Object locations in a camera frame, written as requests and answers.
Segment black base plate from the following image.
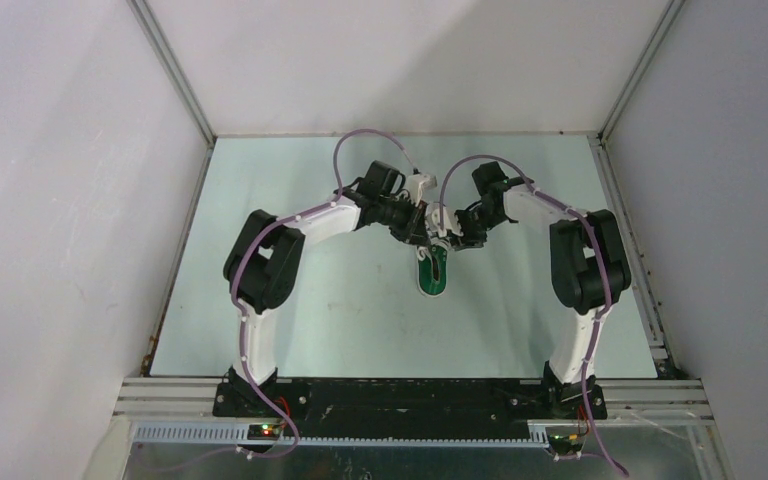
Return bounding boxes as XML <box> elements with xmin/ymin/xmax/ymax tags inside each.
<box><xmin>212</xmin><ymin>374</ymin><xmax>607</xmax><ymax>439</ymax></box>

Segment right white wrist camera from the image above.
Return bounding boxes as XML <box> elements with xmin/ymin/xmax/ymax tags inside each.
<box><xmin>425</xmin><ymin>202</ymin><xmax>463</xmax><ymax>239</ymax></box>

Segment controller board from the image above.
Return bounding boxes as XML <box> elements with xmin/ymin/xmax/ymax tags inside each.
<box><xmin>548</xmin><ymin>434</ymin><xmax>587</xmax><ymax>457</ymax></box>
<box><xmin>246</xmin><ymin>423</ymin><xmax>284</xmax><ymax>441</ymax></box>

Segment right controller board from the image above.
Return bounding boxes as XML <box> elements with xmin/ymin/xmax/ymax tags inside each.
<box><xmin>548</xmin><ymin>434</ymin><xmax>587</xmax><ymax>457</ymax></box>

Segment green canvas sneaker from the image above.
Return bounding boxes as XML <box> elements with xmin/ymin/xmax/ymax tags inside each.
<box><xmin>417</xmin><ymin>264</ymin><xmax>447</xmax><ymax>298</ymax></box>

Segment left controller board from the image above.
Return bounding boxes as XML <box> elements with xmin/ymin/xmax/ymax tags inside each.
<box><xmin>246</xmin><ymin>423</ymin><xmax>284</xmax><ymax>441</ymax></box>

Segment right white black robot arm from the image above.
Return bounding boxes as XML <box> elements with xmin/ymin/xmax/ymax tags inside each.
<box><xmin>437</xmin><ymin>154</ymin><xmax>632</xmax><ymax>420</ymax></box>

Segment white shoelace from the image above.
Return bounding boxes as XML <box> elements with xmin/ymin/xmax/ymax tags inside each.
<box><xmin>416</xmin><ymin>229</ymin><xmax>451</xmax><ymax>268</ymax></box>

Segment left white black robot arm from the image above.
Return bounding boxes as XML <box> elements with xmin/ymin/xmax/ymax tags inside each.
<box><xmin>223</xmin><ymin>161</ymin><xmax>437</xmax><ymax>417</ymax></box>

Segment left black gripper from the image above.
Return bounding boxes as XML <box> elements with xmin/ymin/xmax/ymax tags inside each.
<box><xmin>375</xmin><ymin>193</ymin><xmax>430</xmax><ymax>248</ymax></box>

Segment grey slotted cable duct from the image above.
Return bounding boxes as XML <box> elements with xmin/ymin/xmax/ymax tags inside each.
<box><xmin>133</xmin><ymin>421</ymin><xmax>549</xmax><ymax>449</ymax></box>

